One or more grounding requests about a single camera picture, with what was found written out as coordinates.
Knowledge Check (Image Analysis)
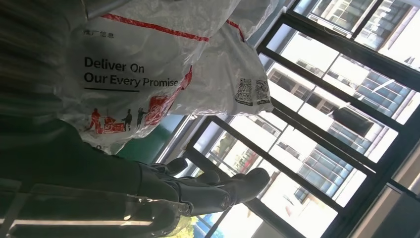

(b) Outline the green conveyor belt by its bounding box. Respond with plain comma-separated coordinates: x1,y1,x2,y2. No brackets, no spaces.
116,114,186,166

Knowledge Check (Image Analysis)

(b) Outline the black window frame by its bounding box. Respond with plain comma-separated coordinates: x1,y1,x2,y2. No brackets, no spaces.
182,0,420,238

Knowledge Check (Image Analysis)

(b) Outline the silver conveyor frame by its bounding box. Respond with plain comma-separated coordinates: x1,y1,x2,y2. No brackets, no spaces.
152,114,214,167

